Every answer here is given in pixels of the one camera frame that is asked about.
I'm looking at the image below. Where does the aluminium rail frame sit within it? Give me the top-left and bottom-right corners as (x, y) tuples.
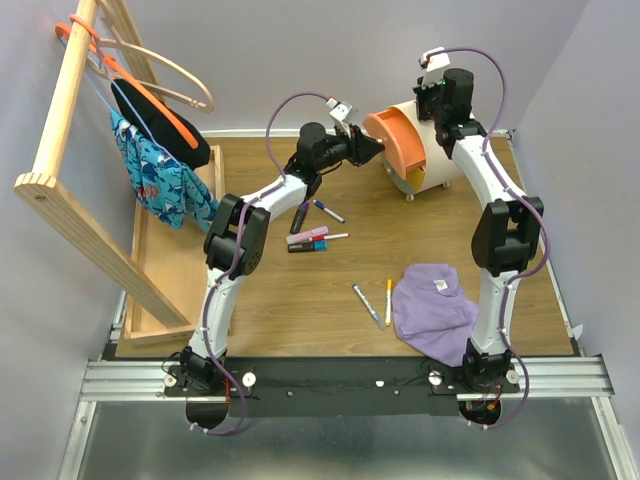
(57, 289), (624, 480)

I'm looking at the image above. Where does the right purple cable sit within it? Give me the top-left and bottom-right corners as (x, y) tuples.
(444, 47), (551, 281)

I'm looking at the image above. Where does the purple black highlighter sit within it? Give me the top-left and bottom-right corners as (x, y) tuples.
(289, 202), (309, 234)

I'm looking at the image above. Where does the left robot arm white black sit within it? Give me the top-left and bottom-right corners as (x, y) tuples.
(164, 122), (384, 396)

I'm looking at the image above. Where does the orange top drawer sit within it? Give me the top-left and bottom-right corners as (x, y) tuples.
(363, 101), (426, 180)

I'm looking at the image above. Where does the wooden clothes rack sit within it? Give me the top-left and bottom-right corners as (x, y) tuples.
(14, 1), (188, 327)

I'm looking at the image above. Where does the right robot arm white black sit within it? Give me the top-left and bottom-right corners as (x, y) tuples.
(414, 66), (544, 394)

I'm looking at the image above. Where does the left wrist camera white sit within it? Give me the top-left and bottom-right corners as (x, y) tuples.
(326, 97), (358, 136)

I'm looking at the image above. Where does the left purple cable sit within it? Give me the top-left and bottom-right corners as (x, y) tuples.
(264, 92), (336, 179)

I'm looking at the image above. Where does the wooden hanger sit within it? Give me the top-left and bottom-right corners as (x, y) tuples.
(84, 0), (216, 114)

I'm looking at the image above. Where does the orange hanger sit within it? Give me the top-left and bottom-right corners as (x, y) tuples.
(69, 14), (198, 149)

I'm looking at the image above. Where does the black garment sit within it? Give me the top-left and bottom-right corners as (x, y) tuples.
(111, 79), (210, 170)

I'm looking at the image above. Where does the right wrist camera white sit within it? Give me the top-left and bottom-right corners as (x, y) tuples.
(418, 47), (450, 90)

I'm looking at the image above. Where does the pink highlighter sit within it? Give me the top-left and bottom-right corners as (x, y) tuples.
(286, 226), (329, 245)

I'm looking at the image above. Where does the black blue capped highlighter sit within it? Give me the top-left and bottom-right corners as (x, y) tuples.
(287, 240), (328, 253)

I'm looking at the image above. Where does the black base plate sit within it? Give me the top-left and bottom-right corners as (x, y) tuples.
(164, 351), (520, 429)

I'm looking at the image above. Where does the red capped white marker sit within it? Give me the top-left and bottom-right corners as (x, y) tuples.
(308, 233), (350, 242)

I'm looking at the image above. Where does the purple cloth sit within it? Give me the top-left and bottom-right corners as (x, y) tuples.
(392, 263), (479, 368)

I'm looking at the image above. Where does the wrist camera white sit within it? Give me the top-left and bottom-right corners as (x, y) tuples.
(326, 97), (358, 136)
(418, 47), (450, 90)

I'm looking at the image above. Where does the blue capped white marker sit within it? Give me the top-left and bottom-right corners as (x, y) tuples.
(313, 199), (346, 224)

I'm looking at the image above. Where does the yellow white pen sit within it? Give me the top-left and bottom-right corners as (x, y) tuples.
(384, 279), (393, 327)

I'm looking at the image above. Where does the wooden tray base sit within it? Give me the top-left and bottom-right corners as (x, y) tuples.
(122, 144), (230, 348)

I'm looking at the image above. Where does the grey silver pen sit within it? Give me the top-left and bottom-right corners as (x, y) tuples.
(352, 284), (384, 330)

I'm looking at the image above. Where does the blue shark pattern garment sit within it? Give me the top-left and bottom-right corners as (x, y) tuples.
(110, 110), (219, 231)

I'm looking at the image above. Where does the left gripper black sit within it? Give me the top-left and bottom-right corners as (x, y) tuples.
(314, 121), (382, 172)

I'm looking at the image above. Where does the purple cable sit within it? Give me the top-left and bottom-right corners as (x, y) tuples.
(444, 47), (551, 281)
(264, 92), (336, 179)

